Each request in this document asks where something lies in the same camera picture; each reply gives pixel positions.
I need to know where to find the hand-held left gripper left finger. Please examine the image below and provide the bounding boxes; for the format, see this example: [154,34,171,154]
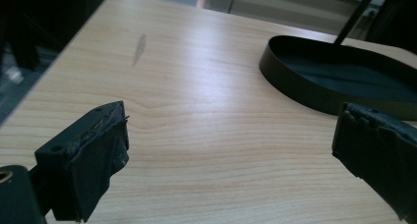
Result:
[33,100,131,224]

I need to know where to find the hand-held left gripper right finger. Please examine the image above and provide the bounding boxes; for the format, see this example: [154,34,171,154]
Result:
[331,101,417,224]

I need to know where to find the black round metal tray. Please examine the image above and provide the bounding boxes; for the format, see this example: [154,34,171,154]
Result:
[259,34,417,122]

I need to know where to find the black metal rod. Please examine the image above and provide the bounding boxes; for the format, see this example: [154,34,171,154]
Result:
[333,0,382,46]

